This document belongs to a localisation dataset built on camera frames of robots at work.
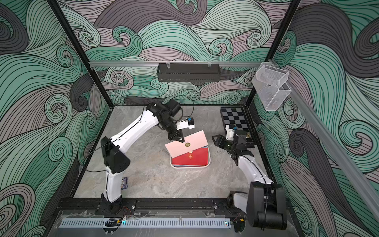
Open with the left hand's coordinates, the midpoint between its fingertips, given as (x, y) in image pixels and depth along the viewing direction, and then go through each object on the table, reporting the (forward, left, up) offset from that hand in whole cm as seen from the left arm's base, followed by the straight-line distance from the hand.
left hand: (182, 138), depth 76 cm
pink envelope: (-2, -4, -3) cm, 5 cm away
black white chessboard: (+32, -40, -18) cm, 54 cm away
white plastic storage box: (-8, -6, -19) cm, 21 cm away
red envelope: (-2, -9, -19) cm, 21 cm away
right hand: (+6, -20, -9) cm, 23 cm away
